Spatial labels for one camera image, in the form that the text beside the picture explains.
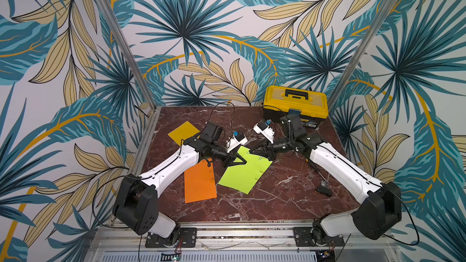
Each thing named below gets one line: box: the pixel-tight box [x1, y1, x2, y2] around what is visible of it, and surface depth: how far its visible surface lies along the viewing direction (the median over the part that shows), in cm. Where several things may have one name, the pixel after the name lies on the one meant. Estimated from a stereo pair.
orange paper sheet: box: [183, 158, 218, 204], surface depth 90 cm
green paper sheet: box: [218, 145, 274, 195], surface depth 76 cm
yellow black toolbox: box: [262, 84, 329, 129], surface depth 102 cm
